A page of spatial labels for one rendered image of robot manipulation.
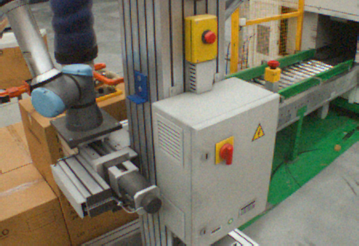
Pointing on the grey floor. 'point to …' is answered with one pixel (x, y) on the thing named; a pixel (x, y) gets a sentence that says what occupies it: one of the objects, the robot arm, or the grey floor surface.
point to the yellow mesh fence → (265, 25)
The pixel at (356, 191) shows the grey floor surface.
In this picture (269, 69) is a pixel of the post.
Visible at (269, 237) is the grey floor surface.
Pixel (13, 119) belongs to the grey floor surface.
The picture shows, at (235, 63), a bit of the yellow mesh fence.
